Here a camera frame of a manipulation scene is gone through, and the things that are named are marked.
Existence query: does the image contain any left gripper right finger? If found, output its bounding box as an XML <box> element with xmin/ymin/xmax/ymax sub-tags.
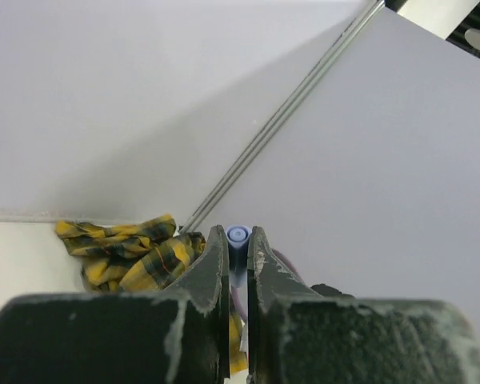
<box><xmin>247</xmin><ymin>227</ymin><xmax>480</xmax><ymax>383</ymax></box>

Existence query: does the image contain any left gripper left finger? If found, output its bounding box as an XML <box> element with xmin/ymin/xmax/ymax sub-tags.
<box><xmin>0</xmin><ymin>226</ymin><xmax>230</xmax><ymax>383</ymax></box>

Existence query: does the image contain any yellow plaid shirt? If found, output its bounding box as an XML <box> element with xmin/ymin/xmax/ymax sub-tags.
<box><xmin>55</xmin><ymin>215</ymin><xmax>248</xmax><ymax>376</ymax></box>

